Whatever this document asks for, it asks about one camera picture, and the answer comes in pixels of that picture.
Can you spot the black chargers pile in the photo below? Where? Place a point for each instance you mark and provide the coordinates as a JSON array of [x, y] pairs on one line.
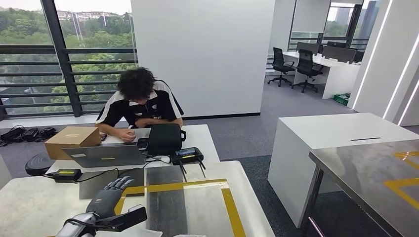
[[29, 134]]

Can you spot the steel table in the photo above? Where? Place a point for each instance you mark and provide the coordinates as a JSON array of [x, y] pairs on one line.
[[353, 170]]

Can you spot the black power adapter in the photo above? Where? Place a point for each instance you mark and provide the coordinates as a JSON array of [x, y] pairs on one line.
[[67, 175]]

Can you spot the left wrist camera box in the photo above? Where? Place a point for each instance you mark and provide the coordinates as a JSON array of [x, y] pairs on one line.
[[131, 217]]

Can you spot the grey desk partition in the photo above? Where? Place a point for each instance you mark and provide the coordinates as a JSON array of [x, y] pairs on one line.
[[338, 54]]

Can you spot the white office desk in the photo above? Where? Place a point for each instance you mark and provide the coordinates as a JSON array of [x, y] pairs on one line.
[[340, 78]]

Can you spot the person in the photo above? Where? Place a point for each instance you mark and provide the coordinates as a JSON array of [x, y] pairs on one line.
[[144, 108]]

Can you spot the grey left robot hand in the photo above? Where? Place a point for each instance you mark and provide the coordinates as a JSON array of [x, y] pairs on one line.
[[106, 201]]

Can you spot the black remote controller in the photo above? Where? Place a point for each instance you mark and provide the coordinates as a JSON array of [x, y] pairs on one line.
[[186, 155]]

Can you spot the yellow workbench tape marking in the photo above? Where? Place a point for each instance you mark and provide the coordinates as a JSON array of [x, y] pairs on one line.
[[233, 209]]

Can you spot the black window railing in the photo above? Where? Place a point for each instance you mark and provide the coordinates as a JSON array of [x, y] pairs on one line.
[[62, 65]]

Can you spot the cardboard box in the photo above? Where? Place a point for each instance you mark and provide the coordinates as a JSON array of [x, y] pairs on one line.
[[70, 140]]

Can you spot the black bag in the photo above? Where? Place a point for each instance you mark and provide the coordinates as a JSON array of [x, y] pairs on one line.
[[165, 139]]

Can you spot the steel workbench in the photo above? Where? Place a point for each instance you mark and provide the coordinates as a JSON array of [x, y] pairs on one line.
[[32, 202]]

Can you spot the black phone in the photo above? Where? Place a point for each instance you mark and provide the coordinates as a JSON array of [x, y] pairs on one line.
[[142, 144]]

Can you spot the black round stool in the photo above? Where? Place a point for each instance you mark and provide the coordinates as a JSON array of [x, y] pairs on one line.
[[37, 163]]

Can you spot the black office chair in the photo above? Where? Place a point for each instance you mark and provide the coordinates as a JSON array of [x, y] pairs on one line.
[[306, 67], [280, 63]]

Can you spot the grey laptop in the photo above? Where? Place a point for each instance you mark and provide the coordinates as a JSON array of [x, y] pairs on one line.
[[104, 156]]

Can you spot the small green crate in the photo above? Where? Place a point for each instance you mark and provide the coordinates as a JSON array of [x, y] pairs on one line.
[[341, 99]]

